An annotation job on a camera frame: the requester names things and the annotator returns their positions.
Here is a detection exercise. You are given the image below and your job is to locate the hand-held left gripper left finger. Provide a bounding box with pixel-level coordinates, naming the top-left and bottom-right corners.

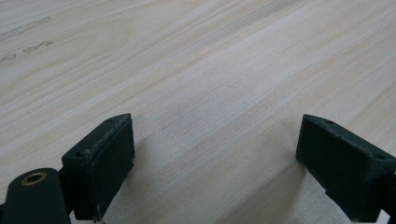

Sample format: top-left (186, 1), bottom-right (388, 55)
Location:
top-left (61, 113), bottom-right (136, 223)

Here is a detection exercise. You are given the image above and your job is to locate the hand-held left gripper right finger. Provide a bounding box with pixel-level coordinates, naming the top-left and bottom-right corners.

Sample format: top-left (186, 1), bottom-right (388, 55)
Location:
top-left (295, 113), bottom-right (396, 223)

